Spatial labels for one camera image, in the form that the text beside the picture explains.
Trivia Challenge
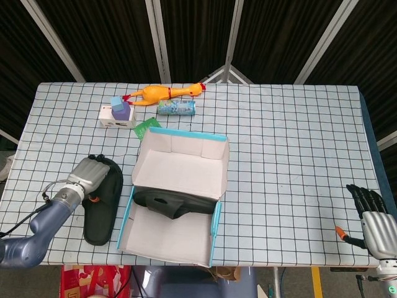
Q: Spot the black slipper with frayed tip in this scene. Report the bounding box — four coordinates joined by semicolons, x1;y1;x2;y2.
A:
132;189;218;220

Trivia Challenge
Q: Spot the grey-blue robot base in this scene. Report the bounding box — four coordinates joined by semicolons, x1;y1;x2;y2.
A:
133;266;258;298

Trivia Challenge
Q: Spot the white metal frame bar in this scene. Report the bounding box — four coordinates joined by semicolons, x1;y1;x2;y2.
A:
377;130;397;150
0;129;19;145

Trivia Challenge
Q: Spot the metal table leg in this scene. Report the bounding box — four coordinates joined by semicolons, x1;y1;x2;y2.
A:
272;267;280;298

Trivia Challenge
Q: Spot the white stapler carton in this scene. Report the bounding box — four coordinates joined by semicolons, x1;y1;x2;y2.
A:
99;105;137;130

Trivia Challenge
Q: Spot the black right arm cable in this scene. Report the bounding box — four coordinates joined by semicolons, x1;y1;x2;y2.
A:
355;274;378;298

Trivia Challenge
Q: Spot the red shopping bag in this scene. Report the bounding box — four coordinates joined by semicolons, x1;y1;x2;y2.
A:
60;265;133;298

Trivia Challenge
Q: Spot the blue table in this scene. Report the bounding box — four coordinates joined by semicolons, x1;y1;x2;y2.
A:
359;89;393;199

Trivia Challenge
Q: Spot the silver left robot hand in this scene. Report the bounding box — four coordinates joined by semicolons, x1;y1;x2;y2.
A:
67;154;112;203

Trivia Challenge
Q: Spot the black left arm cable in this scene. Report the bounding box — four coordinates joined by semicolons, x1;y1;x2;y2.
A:
0;181;69;240

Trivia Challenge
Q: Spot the white metal screen post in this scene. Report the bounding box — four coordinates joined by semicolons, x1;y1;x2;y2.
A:
145;0;172;84
20;0;86;83
293;0;354;84
223;0;246;68

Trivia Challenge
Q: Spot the black-checked pale blue tablecloth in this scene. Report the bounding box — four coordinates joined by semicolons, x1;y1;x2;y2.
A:
0;82;387;268

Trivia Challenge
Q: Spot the green card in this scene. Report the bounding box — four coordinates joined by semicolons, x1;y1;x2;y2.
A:
133;117;162;140

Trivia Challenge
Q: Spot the yellow rubber chicken toy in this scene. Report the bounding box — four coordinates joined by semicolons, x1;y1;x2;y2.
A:
121;82;207;107

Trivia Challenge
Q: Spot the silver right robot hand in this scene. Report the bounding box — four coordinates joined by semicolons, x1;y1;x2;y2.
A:
334;184;397;260

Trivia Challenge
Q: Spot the white triangular metal brace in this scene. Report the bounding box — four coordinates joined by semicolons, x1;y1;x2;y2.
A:
201;65;255;84

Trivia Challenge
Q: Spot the brown paper bag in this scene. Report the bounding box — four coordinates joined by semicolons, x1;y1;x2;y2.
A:
201;266;242;282

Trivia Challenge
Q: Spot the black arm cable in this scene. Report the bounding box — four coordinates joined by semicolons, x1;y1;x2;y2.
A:
355;274;378;298
0;181;69;240

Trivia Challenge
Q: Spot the light blue foam block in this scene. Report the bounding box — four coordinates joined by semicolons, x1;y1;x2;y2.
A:
110;96;125;112

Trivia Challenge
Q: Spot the purple foam block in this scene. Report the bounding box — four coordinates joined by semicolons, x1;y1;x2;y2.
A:
110;102;132;121

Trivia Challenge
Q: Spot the light blue shoe box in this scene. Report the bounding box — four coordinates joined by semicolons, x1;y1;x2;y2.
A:
116;126;231;268

